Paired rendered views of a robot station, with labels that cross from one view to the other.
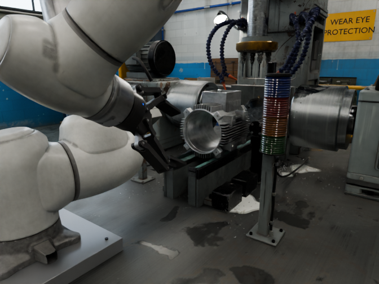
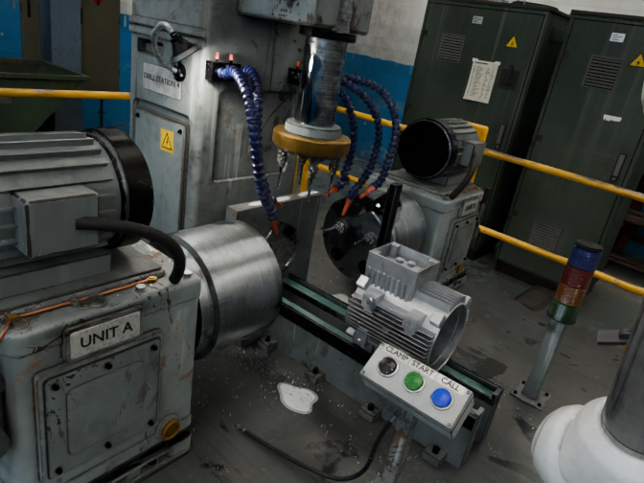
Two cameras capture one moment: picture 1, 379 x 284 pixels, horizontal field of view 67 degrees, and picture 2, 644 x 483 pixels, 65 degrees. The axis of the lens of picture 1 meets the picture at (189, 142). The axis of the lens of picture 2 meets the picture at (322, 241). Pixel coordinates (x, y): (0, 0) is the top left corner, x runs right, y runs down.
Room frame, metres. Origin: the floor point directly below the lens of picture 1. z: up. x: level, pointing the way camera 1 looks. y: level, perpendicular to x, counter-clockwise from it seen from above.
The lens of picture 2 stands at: (1.24, 0.88, 1.55)
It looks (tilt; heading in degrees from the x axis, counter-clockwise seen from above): 22 degrees down; 271
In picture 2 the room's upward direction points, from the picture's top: 10 degrees clockwise
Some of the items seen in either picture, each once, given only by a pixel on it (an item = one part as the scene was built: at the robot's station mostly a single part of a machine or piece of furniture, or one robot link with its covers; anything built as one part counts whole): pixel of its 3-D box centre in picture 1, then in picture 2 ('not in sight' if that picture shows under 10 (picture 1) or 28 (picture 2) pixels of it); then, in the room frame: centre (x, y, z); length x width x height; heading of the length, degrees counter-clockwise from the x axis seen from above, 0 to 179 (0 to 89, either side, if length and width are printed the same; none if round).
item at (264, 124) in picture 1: (274, 124); (570, 291); (0.67, -0.20, 1.10); 0.06 x 0.06 x 0.04
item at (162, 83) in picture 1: (152, 110); (62, 362); (1.63, 0.21, 0.99); 0.35 x 0.31 x 0.37; 55
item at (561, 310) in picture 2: (273, 143); (563, 309); (0.67, -0.20, 1.05); 0.06 x 0.06 x 0.04
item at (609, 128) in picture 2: not in sight; (585, 162); (-0.52, -2.97, 0.98); 0.72 x 0.49 x 1.96; 142
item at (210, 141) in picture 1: (215, 127); (407, 316); (1.04, -0.10, 1.01); 0.20 x 0.19 x 0.19; 145
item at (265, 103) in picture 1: (276, 106); (577, 274); (0.67, -0.20, 1.14); 0.06 x 0.06 x 0.04
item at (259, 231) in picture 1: (271, 160); (558, 325); (0.67, -0.20, 1.01); 0.08 x 0.08 x 0.42; 55
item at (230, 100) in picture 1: (221, 100); (401, 271); (1.07, -0.12, 1.11); 0.12 x 0.11 x 0.07; 145
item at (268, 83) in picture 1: (277, 87); (585, 256); (0.67, -0.20, 1.19); 0.06 x 0.06 x 0.04
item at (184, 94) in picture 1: (186, 105); (187, 294); (1.49, 0.02, 1.04); 0.37 x 0.25 x 0.25; 55
